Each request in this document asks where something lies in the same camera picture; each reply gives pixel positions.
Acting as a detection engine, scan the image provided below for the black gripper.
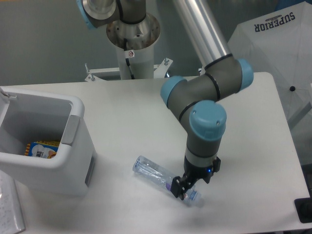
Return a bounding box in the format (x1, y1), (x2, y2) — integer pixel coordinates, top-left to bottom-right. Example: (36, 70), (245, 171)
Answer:
(170, 157), (221, 200)

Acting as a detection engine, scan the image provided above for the clear plastic water bottle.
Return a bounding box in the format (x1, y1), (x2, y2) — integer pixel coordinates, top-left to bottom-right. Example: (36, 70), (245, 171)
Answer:
(133, 156), (204, 207)

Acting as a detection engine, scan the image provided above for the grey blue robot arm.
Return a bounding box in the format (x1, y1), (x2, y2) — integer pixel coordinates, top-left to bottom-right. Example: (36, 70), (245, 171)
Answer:
(77, 0), (254, 199)

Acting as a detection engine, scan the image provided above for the white plastic trash can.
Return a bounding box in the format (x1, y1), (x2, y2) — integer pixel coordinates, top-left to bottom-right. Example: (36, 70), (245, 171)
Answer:
(0, 87), (96, 195)

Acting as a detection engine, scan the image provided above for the black device at edge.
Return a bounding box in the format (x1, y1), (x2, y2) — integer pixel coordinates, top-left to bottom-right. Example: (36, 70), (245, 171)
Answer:
(294, 197), (312, 223)

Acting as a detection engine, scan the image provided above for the blue orange snack package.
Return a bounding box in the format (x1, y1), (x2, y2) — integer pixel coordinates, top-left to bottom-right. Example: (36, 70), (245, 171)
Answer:
(24, 141), (60, 159)

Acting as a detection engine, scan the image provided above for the white umbrella with lettering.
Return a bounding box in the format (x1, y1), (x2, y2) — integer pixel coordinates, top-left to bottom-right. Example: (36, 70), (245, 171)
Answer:
(228, 1), (312, 119)

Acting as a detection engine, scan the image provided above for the white metal mounting bracket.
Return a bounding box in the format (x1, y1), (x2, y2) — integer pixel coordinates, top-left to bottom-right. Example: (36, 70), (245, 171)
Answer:
(85, 58), (174, 82)

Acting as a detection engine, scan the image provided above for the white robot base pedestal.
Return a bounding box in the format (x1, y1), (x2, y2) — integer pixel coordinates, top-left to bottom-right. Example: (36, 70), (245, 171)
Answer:
(106, 13), (160, 79)

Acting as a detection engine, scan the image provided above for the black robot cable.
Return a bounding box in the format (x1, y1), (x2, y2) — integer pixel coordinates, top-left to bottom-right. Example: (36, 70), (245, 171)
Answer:
(123, 38), (136, 80)

